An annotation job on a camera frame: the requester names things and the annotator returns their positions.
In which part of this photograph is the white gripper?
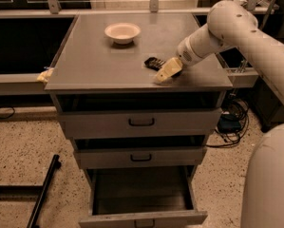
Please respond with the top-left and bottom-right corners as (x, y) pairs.
(154, 36), (204, 84)

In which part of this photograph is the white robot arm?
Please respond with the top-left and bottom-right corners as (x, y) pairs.
(156, 0), (284, 228)

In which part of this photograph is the grey drawer cabinet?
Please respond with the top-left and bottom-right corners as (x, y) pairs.
(45, 12), (234, 228)

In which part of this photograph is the top grey drawer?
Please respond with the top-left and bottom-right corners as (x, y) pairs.
(58, 108), (221, 140)

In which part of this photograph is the grey drawer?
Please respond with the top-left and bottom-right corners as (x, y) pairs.
(78, 165), (209, 228)
(74, 147), (206, 169)
(58, 108), (221, 140)

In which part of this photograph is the middle grey drawer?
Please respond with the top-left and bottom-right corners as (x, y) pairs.
(74, 147), (206, 169)

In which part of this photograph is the bottom grey drawer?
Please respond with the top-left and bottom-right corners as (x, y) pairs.
(78, 165), (209, 228)

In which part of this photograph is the white bowl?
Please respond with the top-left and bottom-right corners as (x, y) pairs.
(104, 23), (141, 45)

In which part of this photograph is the yellow tape wad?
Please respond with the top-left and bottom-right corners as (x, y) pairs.
(37, 68), (54, 84)

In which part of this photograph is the black floor stand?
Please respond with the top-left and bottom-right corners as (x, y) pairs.
(0, 155), (62, 228)

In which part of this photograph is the black cable bundle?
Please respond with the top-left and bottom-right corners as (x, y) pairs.
(206, 98), (250, 149)

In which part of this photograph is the grey metal rail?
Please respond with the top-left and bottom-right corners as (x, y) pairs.
(0, 73), (47, 96)

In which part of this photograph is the black floor cable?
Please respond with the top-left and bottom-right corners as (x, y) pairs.
(0, 106), (16, 120)

